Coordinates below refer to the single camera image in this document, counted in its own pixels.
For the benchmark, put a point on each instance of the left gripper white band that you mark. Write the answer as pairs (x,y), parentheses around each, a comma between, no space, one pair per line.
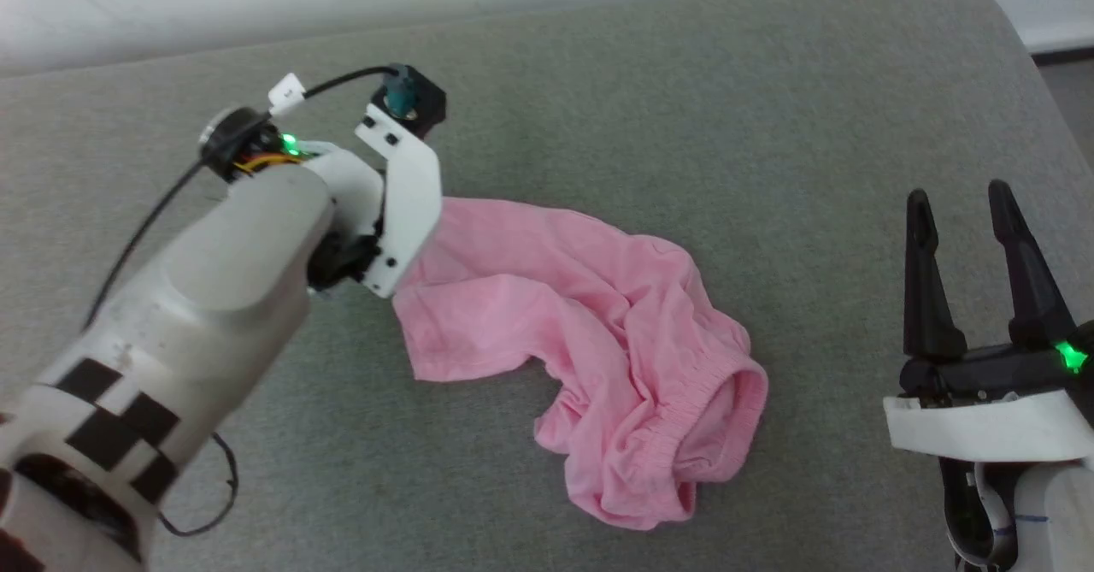
(412,204)

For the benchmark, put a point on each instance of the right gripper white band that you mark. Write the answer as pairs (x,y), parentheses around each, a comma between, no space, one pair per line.
(983,422)

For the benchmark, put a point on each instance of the pink garment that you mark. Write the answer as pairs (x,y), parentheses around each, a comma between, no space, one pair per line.
(598,333)

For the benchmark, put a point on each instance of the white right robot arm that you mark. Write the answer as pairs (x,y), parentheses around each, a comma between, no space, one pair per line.
(1051,512)

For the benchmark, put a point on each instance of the grey fabric sofa cushion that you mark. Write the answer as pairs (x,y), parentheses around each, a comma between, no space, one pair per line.
(684,127)

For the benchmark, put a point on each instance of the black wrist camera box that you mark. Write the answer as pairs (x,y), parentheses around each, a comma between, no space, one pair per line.
(425,103)

